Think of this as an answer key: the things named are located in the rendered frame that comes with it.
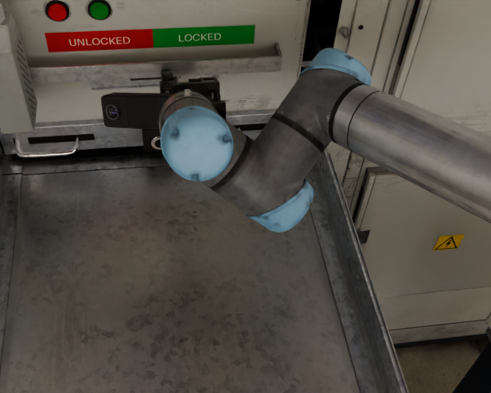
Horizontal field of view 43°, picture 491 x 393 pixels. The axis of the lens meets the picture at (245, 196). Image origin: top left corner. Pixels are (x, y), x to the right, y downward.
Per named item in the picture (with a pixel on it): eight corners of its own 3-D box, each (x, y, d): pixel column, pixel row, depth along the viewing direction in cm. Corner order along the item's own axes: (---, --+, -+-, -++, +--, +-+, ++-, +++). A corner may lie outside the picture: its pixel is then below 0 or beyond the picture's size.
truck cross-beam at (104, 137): (305, 136, 117) (310, 111, 112) (5, 154, 109) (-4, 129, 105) (300, 118, 120) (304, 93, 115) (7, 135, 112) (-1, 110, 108)
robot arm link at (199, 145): (210, 202, 68) (146, 157, 65) (200, 173, 78) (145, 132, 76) (255, 146, 67) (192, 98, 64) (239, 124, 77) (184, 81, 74)
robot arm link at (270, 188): (343, 167, 73) (273, 110, 69) (287, 245, 73) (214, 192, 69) (316, 159, 80) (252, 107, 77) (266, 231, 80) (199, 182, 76)
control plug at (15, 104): (35, 133, 94) (8, 33, 80) (1, 135, 93) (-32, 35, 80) (38, 99, 99) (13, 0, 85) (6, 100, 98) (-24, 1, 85)
